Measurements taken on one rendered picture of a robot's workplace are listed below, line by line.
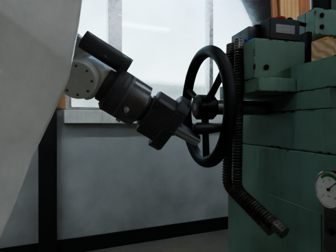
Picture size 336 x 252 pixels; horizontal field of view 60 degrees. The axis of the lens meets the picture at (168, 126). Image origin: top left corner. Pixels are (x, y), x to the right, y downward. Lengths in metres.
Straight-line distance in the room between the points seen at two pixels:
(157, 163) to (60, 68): 1.79
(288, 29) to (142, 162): 1.39
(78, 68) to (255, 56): 0.38
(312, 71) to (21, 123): 0.59
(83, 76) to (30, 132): 0.32
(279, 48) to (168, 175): 1.43
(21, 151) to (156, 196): 1.82
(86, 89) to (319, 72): 0.45
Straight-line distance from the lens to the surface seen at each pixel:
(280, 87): 0.69
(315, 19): 0.88
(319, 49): 0.70
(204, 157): 0.69
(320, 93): 0.66
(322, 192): 0.57
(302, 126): 0.69
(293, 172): 0.72
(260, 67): 0.69
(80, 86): 0.51
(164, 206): 2.03
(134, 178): 1.92
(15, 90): 0.18
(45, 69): 0.18
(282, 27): 0.74
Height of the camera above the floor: 0.77
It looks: level
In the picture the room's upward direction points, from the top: straight up
